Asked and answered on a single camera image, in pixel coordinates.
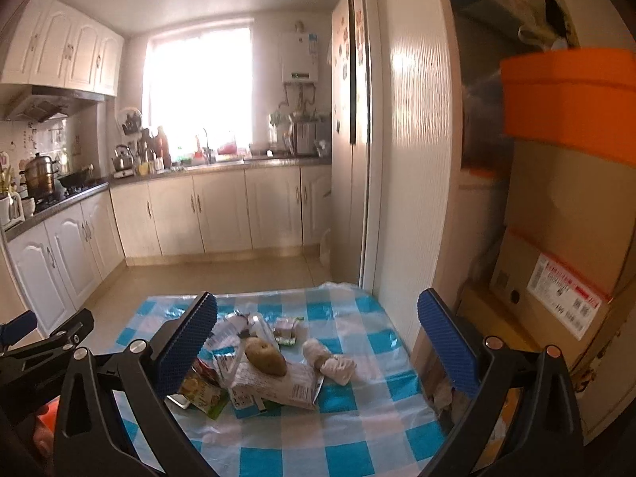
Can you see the steel range hood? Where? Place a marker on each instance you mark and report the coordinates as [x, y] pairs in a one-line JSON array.
[[39, 104]]

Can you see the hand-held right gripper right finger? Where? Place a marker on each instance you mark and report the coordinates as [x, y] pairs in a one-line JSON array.
[[447, 343]]

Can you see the green snack packet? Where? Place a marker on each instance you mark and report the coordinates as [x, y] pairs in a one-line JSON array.
[[203, 398]]

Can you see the stainless steel countertop appliance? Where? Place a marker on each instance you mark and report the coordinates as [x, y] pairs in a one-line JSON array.
[[304, 139]]

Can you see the blue white checkered tablecloth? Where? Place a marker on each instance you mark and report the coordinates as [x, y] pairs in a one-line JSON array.
[[348, 432]]

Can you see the orange box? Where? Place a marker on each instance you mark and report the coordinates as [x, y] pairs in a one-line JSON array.
[[566, 94]]

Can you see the white water heater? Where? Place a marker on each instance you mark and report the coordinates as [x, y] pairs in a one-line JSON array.
[[298, 57]]

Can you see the white carton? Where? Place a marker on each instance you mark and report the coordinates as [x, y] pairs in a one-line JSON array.
[[293, 388]]

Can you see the small red container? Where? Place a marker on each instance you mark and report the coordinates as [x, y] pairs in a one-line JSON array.
[[227, 149]]

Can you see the steel kettle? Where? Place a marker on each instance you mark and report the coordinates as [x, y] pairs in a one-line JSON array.
[[122, 159]]

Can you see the gas stove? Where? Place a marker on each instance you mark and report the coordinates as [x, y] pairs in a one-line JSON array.
[[69, 194]]

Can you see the white mug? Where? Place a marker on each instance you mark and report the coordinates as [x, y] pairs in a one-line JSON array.
[[29, 206]]

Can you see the red brown bottle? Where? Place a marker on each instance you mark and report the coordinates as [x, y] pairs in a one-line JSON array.
[[164, 149]]

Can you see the round decorative plate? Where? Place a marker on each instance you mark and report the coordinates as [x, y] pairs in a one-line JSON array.
[[130, 121]]

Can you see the white wall cabinets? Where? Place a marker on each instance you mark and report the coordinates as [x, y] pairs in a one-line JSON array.
[[59, 49]]

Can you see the black wok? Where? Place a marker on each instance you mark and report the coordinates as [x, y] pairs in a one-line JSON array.
[[74, 176]]

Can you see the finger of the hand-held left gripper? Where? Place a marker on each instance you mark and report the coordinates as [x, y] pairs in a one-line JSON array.
[[69, 330], [17, 327]]

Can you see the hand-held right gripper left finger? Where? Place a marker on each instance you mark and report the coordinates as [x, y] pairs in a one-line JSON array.
[[186, 348]]

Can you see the cardboard box with shipping label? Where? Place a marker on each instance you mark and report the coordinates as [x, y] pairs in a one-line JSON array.
[[541, 288]]

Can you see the beige refrigerator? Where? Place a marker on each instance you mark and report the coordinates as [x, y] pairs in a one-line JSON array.
[[343, 184]]

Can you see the white kitchen base cabinets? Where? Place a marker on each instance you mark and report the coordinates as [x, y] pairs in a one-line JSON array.
[[218, 208]]

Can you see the brown potato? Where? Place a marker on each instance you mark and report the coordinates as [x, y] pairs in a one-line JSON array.
[[266, 356]]

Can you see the large plain cardboard box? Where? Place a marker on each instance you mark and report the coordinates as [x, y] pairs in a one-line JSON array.
[[566, 194]]

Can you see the steel steamer pot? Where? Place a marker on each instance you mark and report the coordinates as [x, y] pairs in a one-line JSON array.
[[39, 174]]

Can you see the bright kitchen window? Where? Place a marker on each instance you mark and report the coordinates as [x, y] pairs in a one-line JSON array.
[[198, 84]]

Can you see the white electric kettle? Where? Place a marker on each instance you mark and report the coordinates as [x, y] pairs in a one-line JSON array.
[[11, 208]]

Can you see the white paper towel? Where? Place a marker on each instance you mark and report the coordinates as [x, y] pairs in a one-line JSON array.
[[333, 365]]

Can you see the chrome faucet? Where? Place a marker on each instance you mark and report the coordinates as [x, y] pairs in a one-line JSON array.
[[207, 146]]

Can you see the clear plastic wrapper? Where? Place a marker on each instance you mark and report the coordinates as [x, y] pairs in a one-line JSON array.
[[231, 330]]

